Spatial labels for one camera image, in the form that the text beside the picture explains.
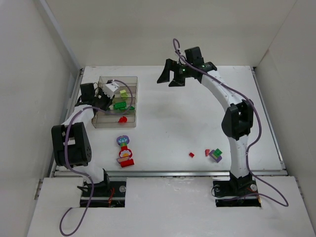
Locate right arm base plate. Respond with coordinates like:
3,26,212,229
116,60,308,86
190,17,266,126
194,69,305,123
211,178,261,207

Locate small red lego piece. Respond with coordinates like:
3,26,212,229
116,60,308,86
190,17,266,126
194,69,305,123
118,116,128,123

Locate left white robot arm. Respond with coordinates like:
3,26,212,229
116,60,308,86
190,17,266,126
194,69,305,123
51,83,111,190

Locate purple green lego stack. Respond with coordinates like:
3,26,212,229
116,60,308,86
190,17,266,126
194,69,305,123
209,149,222,163

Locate clear compartment organizer tray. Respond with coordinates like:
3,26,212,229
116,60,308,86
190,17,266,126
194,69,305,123
92,76,138,128

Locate aluminium front rail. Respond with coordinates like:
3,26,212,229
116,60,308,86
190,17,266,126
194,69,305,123
53,170,288,178

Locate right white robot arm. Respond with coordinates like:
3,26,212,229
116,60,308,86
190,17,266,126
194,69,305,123
157,47,253,180

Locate red slope piece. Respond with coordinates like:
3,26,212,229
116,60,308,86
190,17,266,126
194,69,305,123
205,149,210,157

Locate purple cable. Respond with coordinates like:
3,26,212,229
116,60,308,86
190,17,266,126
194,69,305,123
172,38,289,207
60,79,131,237

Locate lime green brick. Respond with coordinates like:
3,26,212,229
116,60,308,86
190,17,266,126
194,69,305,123
120,90,128,98

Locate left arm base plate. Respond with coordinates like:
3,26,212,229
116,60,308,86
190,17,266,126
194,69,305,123
77,179,126,208

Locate green 2x4 brick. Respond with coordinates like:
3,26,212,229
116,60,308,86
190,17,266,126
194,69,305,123
114,102,127,110

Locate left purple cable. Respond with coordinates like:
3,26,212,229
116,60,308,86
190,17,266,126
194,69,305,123
60,79,131,237

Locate purple red flower lego stack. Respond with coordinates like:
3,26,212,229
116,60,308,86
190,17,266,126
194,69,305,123
116,135,134,168

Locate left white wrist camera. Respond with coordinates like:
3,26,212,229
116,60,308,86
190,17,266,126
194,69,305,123
102,80,120,98

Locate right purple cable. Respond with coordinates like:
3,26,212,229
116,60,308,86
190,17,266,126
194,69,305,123
172,38,289,207

